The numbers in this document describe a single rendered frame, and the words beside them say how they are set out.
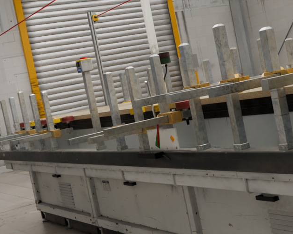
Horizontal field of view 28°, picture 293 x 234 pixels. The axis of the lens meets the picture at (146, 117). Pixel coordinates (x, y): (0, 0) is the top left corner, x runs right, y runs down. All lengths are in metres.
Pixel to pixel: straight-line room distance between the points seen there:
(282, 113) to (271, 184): 0.30
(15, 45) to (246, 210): 8.46
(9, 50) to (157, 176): 8.09
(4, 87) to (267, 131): 8.51
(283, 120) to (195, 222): 1.18
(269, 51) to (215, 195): 1.08
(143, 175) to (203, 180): 0.52
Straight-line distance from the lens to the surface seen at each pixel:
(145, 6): 4.49
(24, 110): 4.45
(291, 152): 1.99
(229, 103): 2.21
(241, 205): 2.74
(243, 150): 2.19
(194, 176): 2.56
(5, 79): 10.64
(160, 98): 2.27
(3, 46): 10.72
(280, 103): 2.01
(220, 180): 2.42
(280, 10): 12.32
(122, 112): 3.33
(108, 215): 4.06
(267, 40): 2.00
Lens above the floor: 1.01
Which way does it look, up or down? 3 degrees down
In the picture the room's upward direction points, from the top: 11 degrees counter-clockwise
